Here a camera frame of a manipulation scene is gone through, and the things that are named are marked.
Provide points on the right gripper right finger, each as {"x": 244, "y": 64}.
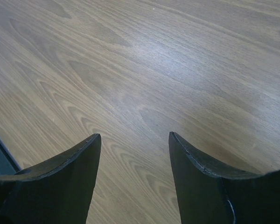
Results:
{"x": 212, "y": 192}

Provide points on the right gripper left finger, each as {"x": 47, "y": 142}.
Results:
{"x": 56, "y": 191}

